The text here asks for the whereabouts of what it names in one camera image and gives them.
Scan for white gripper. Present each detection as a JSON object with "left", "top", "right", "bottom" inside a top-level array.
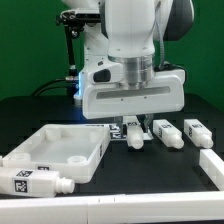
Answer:
[{"left": 82, "top": 69, "right": 185, "bottom": 134}]

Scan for black camera on stand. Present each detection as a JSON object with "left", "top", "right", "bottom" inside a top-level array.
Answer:
[{"left": 56, "top": 10, "right": 101, "bottom": 94}]

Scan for white marker sheet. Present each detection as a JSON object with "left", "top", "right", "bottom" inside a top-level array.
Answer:
[{"left": 86, "top": 122, "right": 155, "bottom": 142}]

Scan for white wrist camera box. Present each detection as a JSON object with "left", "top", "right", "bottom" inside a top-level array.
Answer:
[{"left": 83, "top": 60, "right": 124, "bottom": 85}]

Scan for black cables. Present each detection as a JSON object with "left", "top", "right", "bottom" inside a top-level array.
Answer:
[{"left": 31, "top": 77, "right": 78, "bottom": 98}]

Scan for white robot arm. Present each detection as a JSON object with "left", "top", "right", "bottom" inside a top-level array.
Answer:
[{"left": 60, "top": 0, "right": 194, "bottom": 119}]

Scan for white L-shaped obstacle wall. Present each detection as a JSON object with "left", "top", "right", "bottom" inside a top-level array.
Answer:
[{"left": 0, "top": 149, "right": 224, "bottom": 224}]

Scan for white desk top tray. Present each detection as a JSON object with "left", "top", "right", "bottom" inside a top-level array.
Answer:
[{"left": 3, "top": 124, "right": 111, "bottom": 184}]

